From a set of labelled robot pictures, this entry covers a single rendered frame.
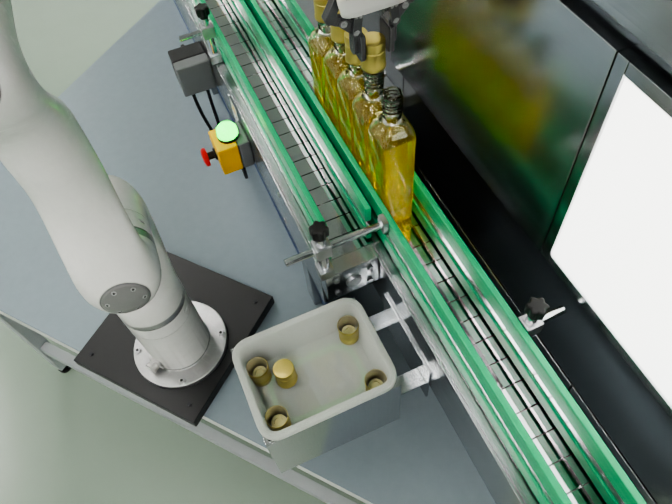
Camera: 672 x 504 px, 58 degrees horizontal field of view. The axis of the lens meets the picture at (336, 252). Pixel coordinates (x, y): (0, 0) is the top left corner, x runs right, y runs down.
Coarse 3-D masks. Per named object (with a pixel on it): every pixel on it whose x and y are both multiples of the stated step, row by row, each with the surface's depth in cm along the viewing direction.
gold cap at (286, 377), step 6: (282, 360) 96; (288, 360) 96; (276, 366) 96; (282, 366) 96; (288, 366) 95; (276, 372) 95; (282, 372) 95; (288, 372) 95; (294, 372) 96; (276, 378) 96; (282, 378) 95; (288, 378) 95; (294, 378) 97; (282, 384) 97; (288, 384) 97; (294, 384) 98
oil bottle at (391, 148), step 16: (368, 128) 88; (384, 128) 85; (400, 128) 85; (368, 144) 91; (384, 144) 85; (400, 144) 86; (384, 160) 87; (400, 160) 89; (384, 176) 90; (400, 176) 92; (384, 192) 93; (400, 192) 95; (400, 208) 98
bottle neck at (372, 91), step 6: (366, 72) 84; (366, 78) 85; (372, 78) 84; (378, 78) 84; (366, 84) 86; (372, 84) 85; (378, 84) 85; (366, 90) 87; (372, 90) 86; (378, 90) 86; (366, 96) 88; (372, 96) 87; (378, 96) 87
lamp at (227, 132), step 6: (222, 126) 121; (228, 126) 121; (234, 126) 121; (216, 132) 121; (222, 132) 120; (228, 132) 120; (234, 132) 121; (222, 138) 121; (228, 138) 121; (234, 138) 122
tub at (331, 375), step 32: (288, 320) 97; (320, 320) 99; (256, 352) 98; (288, 352) 102; (320, 352) 101; (352, 352) 101; (384, 352) 93; (320, 384) 98; (352, 384) 98; (384, 384) 90; (256, 416) 88; (320, 416) 88
